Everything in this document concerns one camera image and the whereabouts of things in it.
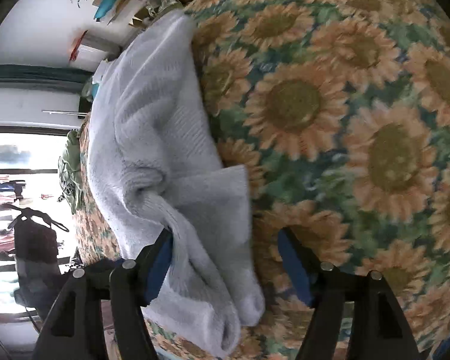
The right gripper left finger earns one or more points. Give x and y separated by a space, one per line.
74 328

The grey knit sweater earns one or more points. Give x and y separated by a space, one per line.
152 165

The green garment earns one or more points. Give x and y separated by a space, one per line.
69 172

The dark curtain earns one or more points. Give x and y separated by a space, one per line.
25 73

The white laundry basket red lid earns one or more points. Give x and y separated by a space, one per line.
88 51

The sunflower pattern bed cover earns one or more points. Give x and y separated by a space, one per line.
340 112

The teal basin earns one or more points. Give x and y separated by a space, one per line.
107 2

